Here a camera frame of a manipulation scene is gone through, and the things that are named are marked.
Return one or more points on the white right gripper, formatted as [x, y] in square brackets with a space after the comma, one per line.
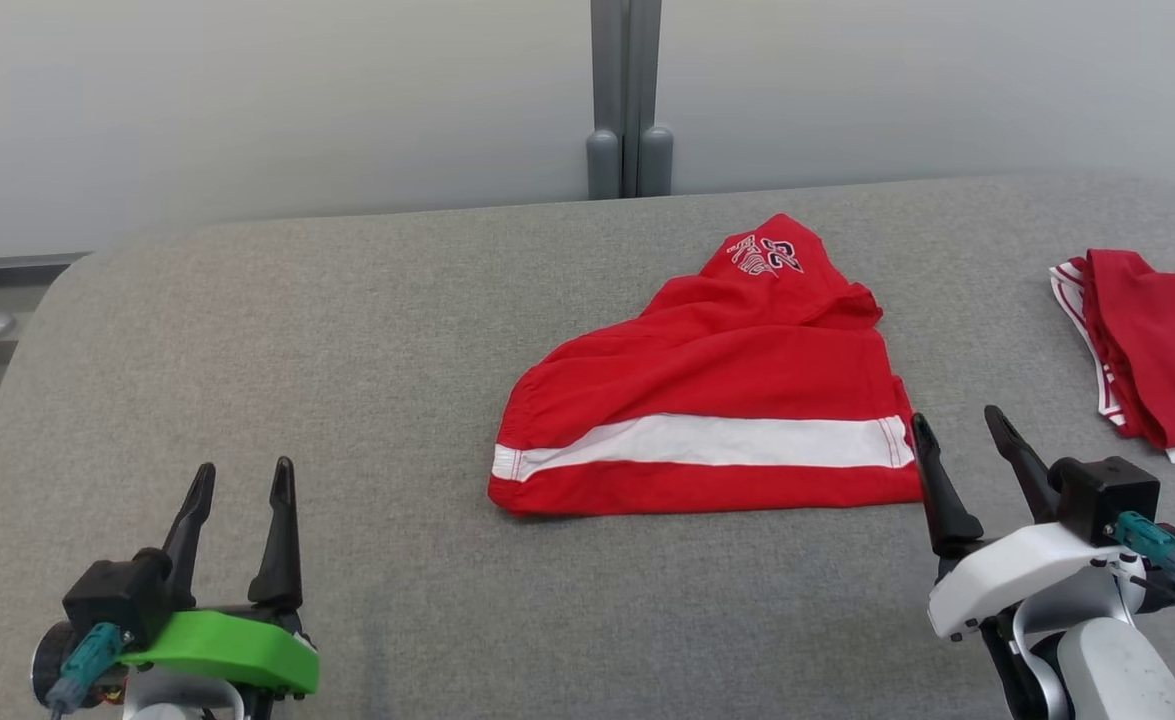
[1017, 575]

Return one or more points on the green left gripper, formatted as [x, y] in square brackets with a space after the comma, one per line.
[237, 650]

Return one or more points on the red white basketball jersey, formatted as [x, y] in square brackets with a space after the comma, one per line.
[1167, 340]

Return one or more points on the red shorts with white stripe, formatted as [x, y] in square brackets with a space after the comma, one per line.
[707, 380]

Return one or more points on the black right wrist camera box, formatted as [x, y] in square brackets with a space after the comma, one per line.
[1107, 495]

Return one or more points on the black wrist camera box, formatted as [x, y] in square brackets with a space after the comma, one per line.
[112, 595]
[1107, 495]

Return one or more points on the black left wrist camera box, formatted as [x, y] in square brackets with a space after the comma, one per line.
[112, 595]

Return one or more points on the dark grey wall rail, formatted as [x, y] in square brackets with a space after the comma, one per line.
[7, 264]

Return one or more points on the dark grey partition post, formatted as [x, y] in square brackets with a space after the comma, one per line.
[612, 60]

